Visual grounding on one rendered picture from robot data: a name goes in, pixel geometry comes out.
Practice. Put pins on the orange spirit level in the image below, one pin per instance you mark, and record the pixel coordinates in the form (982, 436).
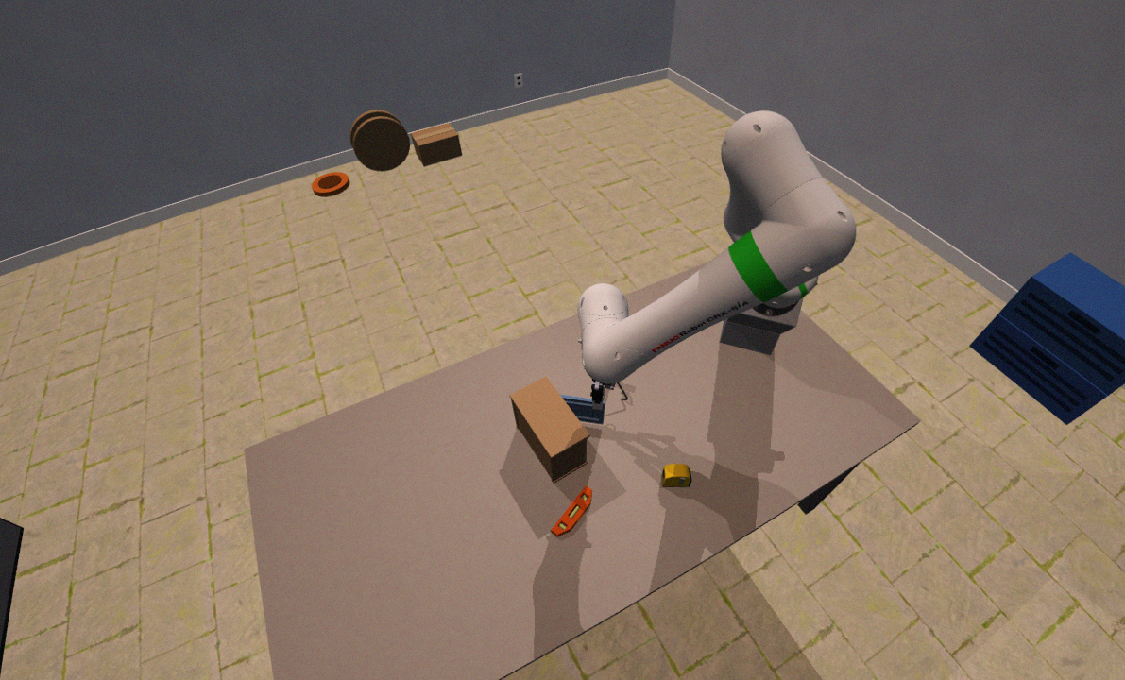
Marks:
(570, 518)

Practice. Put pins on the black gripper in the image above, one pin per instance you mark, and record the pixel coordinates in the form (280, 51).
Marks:
(597, 390)

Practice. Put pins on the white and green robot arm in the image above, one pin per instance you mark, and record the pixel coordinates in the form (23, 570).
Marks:
(805, 231)

